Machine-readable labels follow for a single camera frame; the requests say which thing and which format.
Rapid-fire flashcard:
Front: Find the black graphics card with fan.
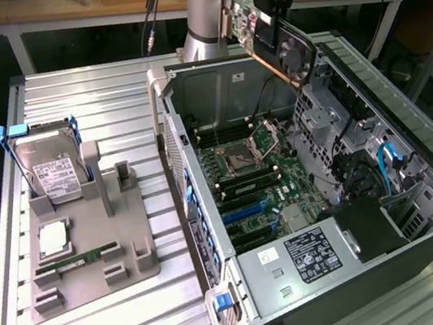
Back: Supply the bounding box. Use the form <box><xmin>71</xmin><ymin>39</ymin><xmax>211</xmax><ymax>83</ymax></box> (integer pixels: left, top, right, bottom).
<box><xmin>214</xmin><ymin>0</ymin><xmax>324</xmax><ymax>100</ymax></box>

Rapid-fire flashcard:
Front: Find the silver metal disk bay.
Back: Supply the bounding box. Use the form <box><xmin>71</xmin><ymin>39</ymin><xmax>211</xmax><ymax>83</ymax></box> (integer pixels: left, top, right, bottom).
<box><xmin>285</xmin><ymin>74</ymin><xmax>375</xmax><ymax>209</ymax></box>

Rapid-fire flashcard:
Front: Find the metal socket cover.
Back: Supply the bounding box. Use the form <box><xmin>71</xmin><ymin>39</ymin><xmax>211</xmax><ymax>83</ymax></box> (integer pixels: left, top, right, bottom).
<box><xmin>245</xmin><ymin>117</ymin><xmax>285</xmax><ymax>163</ymax></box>

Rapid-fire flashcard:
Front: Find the thin locking lever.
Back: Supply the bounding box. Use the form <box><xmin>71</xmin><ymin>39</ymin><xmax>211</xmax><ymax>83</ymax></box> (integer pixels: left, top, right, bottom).
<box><xmin>211</xmin><ymin>116</ymin><xmax>225</xmax><ymax>157</ymax></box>

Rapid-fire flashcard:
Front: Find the CPU socket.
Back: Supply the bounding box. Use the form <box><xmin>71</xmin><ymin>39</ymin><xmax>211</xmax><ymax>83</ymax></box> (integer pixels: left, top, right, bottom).
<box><xmin>217</xmin><ymin>138</ymin><xmax>263</xmax><ymax>179</ymax></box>

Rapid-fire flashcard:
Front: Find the green motherboard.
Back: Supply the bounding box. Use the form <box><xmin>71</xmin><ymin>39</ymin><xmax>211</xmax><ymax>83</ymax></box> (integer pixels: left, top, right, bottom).
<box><xmin>190</xmin><ymin>108</ymin><xmax>336</xmax><ymax>256</ymax></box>

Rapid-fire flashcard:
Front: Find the black labelled RAM stick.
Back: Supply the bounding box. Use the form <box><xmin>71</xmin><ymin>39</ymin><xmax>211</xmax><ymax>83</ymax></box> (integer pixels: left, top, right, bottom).
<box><xmin>219</xmin><ymin>172</ymin><xmax>287</xmax><ymax>204</ymax></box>

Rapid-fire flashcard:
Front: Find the silver chipset heatsink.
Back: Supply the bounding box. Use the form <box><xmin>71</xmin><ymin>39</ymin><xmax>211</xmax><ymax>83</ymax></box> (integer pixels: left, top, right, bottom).
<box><xmin>279</xmin><ymin>202</ymin><xmax>310</xmax><ymax>231</ymax></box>

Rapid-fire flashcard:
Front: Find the long wooden desk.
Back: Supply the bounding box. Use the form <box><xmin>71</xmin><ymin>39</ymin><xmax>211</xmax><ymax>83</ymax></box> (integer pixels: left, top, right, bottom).
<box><xmin>0</xmin><ymin>0</ymin><xmax>199</xmax><ymax>81</ymax></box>

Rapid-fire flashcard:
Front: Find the black plastic air shroud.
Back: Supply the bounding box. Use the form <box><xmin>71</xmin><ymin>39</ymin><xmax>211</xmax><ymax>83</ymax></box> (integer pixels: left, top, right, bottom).
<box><xmin>316</xmin><ymin>190</ymin><xmax>414</xmax><ymax>270</ymax></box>

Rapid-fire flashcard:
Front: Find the hard disk in blue carrier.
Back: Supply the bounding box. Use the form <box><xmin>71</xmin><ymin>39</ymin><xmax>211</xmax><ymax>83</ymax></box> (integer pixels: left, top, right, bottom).
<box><xmin>0</xmin><ymin>112</ymin><xmax>96</xmax><ymax>213</ymax></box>

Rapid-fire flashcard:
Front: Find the silver power supply unit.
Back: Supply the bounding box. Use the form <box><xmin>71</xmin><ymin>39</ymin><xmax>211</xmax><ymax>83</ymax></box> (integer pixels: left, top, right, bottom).
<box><xmin>230</xmin><ymin>214</ymin><xmax>374</xmax><ymax>321</ymax></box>

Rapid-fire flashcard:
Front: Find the grey parts rack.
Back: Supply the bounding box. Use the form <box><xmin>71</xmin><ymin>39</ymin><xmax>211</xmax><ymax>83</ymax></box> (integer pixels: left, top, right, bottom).
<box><xmin>5</xmin><ymin>132</ymin><xmax>168</xmax><ymax>325</ymax></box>

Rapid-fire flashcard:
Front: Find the open black PC case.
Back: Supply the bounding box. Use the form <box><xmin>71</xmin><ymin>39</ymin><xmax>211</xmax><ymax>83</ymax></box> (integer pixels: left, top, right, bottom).
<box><xmin>143</xmin><ymin>23</ymin><xmax>433</xmax><ymax>325</ymax></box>

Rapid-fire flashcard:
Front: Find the blue case latch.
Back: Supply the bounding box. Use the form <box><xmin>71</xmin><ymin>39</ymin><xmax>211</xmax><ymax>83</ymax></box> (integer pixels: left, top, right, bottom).
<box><xmin>212</xmin><ymin>292</ymin><xmax>234</xmax><ymax>315</ymax></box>

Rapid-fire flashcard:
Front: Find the green RAM stick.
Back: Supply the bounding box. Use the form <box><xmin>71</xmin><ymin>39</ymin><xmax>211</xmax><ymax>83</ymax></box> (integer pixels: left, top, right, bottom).
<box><xmin>32</xmin><ymin>240</ymin><xmax>120</xmax><ymax>279</ymax></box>

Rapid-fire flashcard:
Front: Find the silver CPU chip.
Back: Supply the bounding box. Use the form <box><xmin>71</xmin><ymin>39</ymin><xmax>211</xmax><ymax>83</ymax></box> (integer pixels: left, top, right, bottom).
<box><xmin>34</xmin><ymin>219</ymin><xmax>72</xmax><ymax>261</ymax></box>

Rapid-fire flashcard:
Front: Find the hanging cable with metal plug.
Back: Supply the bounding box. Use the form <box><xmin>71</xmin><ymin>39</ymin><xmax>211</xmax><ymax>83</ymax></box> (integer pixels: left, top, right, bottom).
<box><xmin>133</xmin><ymin>0</ymin><xmax>176</xmax><ymax>59</ymax></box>

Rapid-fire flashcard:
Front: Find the blue disk wire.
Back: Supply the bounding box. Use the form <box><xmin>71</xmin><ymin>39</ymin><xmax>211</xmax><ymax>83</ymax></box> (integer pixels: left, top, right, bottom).
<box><xmin>374</xmin><ymin>140</ymin><xmax>406</xmax><ymax>200</ymax></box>

